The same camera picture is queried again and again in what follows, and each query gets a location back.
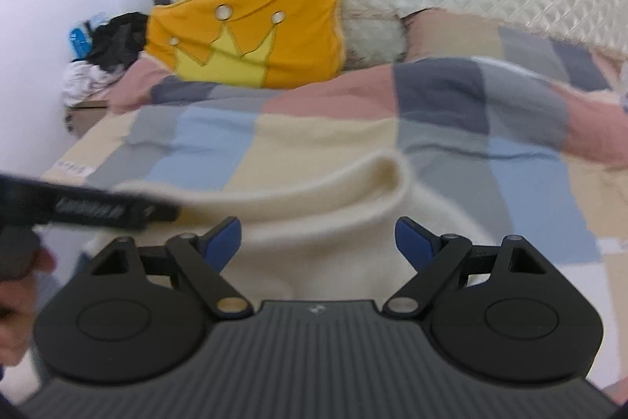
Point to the patchwork pillow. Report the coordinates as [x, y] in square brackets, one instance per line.
[456, 36]

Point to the cream striped sweater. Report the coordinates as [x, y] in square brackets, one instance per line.
[319, 227]

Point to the white fluffy pillow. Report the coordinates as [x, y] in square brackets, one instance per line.
[373, 41]

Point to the patchwork blanket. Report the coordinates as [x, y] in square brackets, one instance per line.
[294, 129]

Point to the white crumpled cloth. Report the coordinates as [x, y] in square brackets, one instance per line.
[83, 83]

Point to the blue packet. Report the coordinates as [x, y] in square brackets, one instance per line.
[78, 38]

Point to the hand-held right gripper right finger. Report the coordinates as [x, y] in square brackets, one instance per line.
[412, 242]

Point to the person's left hand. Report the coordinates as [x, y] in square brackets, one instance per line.
[17, 306]

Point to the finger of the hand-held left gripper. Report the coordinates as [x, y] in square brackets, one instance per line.
[88, 208]

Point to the black clothes pile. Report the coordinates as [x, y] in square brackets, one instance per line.
[117, 38]

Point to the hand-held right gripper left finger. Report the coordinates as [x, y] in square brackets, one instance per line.
[225, 242]

